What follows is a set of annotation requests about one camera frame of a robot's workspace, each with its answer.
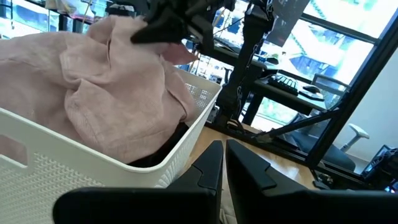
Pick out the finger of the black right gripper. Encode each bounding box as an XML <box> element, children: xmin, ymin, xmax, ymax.
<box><xmin>186</xmin><ymin>14</ymin><xmax>216</xmax><ymax>55</ymax></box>
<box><xmin>129</xmin><ymin>7</ymin><xmax>189</xmax><ymax>44</ymax></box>

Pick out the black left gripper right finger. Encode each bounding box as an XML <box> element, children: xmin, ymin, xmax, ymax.
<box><xmin>226</xmin><ymin>139</ymin><xmax>398</xmax><ymax>224</ymax></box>

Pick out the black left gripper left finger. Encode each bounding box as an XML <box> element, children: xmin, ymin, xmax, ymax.
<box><xmin>52</xmin><ymin>139</ymin><xmax>224</xmax><ymax>224</ymax></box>

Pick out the black fleece garment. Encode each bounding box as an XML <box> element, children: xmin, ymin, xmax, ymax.
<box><xmin>127</xmin><ymin>122</ymin><xmax>190</xmax><ymax>169</ymax></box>

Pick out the pink linen garment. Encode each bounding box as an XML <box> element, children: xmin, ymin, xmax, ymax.
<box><xmin>0</xmin><ymin>14</ymin><xmax>200</xmax><ymax>165</ymax></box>

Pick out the black office chair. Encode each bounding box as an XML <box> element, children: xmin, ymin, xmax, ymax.
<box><xmin>289</xmin><ymin>73</ymin><xmax>371</xmax><ymax>172</ymax></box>

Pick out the black computer keyboard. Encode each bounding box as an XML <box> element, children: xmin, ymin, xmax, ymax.
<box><xmin>267</xmin><ymin>74</ymin><xmax>300</xmax><ymax>96</ymax></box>

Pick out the white plastic laundry basket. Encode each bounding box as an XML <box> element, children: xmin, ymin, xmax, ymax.
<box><xmin>0</xmin><ymin>68</ymin><xmax>223</xmax><ymax>224</ymax></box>

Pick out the dark desk with keyboard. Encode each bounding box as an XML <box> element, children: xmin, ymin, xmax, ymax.
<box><xmin>242</xmin><ymin>67</ymin><xmax>330</xmax><ymax>125</ymax></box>

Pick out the black computer mouse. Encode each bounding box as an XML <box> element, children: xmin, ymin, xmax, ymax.
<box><xmin>303</xmin><ymin>84</ymin><xmax>321</xmax><ymax>94</ymax></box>

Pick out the black metal table frame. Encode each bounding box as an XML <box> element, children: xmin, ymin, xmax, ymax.
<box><xmin>205</xmin><ymin>18</ymin><xmax>398</xmax><ymax>190</ymax></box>

